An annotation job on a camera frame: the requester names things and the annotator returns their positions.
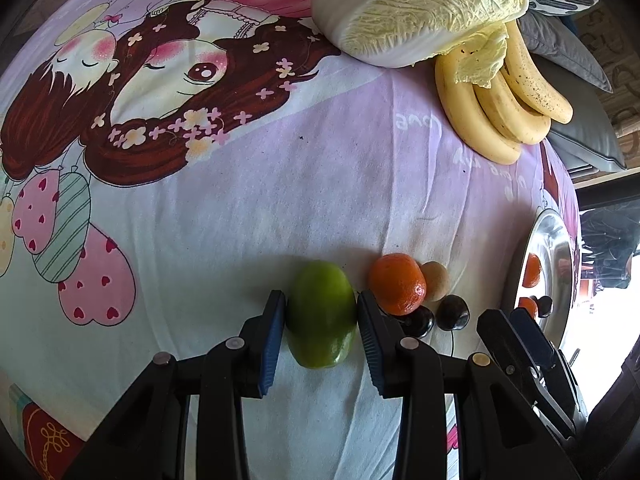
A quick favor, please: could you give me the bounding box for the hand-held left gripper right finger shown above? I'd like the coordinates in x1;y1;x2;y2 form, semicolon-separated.
356;290;583;480

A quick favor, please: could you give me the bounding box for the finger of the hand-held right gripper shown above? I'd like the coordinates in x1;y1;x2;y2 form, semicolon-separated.
510;307;558;368
476;310;543;391

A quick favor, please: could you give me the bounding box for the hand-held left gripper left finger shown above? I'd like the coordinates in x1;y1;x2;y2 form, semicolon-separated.
65;290;288;480

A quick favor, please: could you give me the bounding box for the long-stemmed dark cherry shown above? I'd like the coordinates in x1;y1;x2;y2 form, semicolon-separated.
436;294;471;358

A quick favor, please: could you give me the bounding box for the large green mango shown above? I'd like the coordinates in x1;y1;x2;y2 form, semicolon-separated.
285;260;358;371

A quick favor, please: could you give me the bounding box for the brown longan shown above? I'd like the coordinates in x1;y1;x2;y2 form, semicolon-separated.
420;261;451;303

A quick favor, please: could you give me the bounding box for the round metal plate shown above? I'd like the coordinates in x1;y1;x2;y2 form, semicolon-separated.
515;207;583;356

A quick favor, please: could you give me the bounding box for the printed cartoon blanket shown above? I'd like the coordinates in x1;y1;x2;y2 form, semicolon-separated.
0;0;583;480

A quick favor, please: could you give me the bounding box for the red patterned cloth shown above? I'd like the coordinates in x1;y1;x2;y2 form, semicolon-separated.
20;402;86;480

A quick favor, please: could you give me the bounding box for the spotted yellow banana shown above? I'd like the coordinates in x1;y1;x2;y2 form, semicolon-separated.
505;22;574;125

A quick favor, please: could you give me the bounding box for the napa cabbage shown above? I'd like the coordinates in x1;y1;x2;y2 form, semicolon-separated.
311;0;538;86

